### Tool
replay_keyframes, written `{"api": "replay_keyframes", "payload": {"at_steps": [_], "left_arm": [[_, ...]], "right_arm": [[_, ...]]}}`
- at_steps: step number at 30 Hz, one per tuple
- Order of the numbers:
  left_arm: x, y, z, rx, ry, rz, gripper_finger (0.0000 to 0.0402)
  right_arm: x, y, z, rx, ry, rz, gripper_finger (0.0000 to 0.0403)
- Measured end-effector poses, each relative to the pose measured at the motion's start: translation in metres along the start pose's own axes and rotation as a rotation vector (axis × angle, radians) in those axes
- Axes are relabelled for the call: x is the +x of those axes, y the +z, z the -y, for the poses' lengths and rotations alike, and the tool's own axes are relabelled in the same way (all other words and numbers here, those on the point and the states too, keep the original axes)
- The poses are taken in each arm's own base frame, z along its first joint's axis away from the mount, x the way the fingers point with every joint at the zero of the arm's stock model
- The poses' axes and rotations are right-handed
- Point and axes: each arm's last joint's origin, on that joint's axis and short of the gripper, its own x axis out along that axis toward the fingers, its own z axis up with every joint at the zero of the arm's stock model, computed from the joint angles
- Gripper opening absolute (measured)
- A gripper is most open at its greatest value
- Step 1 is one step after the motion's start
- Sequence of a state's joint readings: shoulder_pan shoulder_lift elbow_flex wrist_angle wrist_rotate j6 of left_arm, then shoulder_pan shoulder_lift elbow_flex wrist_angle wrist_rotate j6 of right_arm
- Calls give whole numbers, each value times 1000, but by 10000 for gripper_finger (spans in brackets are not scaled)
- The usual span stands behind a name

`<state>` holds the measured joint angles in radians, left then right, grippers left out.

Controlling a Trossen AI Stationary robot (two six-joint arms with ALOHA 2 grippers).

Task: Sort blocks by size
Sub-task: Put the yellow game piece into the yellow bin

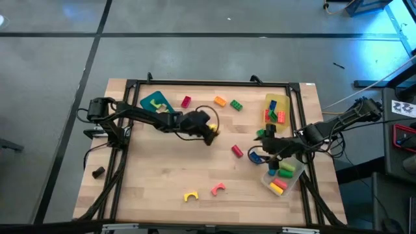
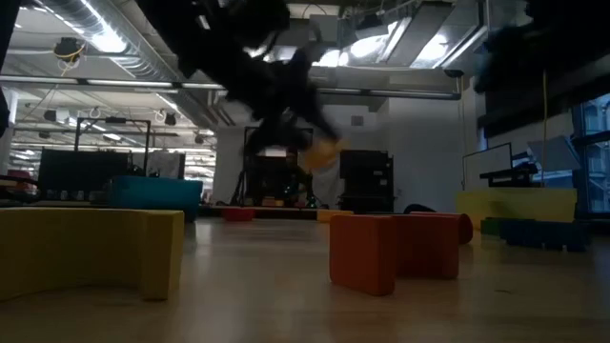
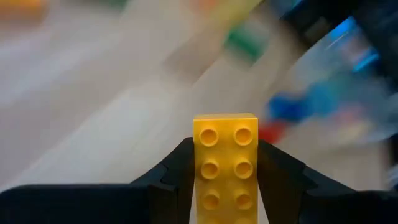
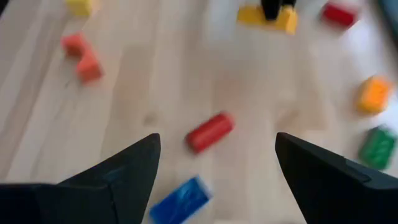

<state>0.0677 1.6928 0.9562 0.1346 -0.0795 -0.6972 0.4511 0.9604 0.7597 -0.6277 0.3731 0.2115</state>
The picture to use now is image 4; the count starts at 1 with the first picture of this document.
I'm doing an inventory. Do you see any large yellow arch block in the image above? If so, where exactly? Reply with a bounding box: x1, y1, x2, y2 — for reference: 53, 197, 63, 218
236, 3, 299, 35

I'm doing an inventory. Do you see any orange block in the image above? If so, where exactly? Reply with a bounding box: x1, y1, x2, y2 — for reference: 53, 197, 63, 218
356, 75, 395, 115

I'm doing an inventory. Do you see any green studded brick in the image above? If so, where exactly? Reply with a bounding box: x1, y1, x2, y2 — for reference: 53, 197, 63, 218
358, 125, 398, 171

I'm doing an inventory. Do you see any blue studded brick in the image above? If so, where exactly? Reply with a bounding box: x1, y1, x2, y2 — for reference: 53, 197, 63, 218
148, 175, 213, 224

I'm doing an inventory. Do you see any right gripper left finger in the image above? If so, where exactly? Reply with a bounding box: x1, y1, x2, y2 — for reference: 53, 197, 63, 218
58, 133, 162, 224

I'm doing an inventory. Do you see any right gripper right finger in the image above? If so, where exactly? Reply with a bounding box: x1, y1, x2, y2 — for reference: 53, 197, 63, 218
274, 131, 374, 224

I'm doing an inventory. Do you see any red cylinder block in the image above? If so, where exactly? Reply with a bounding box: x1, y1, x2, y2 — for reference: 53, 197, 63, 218
185, 111, 236, 156

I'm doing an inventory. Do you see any coral arch block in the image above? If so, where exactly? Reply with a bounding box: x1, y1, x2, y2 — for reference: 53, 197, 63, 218
60, 32, 104, 84

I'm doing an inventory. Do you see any small red block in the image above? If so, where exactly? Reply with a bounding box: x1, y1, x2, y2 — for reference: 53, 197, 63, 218
320, 1, 359, 29

